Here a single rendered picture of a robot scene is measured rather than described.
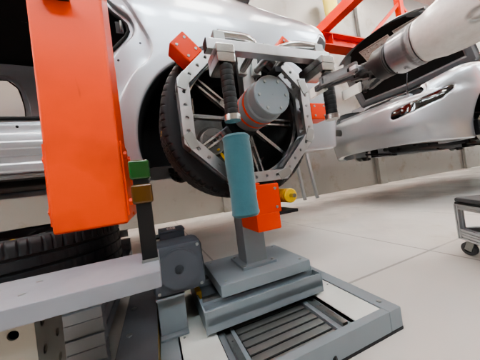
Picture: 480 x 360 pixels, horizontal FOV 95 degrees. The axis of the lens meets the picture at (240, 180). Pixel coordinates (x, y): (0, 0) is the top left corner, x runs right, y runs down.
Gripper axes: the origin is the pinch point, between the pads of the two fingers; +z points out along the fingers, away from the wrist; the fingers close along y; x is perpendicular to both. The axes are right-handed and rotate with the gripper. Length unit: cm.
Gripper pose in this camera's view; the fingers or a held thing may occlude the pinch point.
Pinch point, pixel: (329, 93)
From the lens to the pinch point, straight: 80.5
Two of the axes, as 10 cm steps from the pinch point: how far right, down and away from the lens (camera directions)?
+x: -1.3, -9.9, 0.2
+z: -3.6, 0.6, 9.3
